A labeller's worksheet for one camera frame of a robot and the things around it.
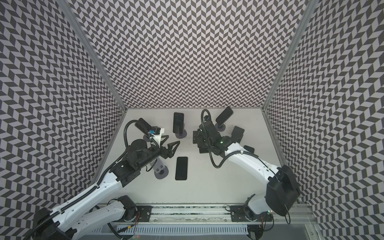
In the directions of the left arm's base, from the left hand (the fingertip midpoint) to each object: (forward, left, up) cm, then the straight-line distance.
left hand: (174, 140), depth 72 cm
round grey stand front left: (-9, +9, -18) cm, 22 cm away
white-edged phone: (-5, -2, -23) cm, 24 cm away
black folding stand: (+15, -37, -18) cm, 44 cm away
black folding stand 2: (+7, -14, -21) cm, 26 cm away
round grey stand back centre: (+17, 0, -23) cm, 29 cm away
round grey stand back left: (+16, +24, -22) cm, 36 cm away
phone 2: (+27, -29, -13) cm, 42 cm away
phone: (+23, +2, -15) cm, 28 cm away
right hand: (+6, -13, -7) cm, 16 cm away
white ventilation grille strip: (-34, -5, -24) cm, 42 cm away
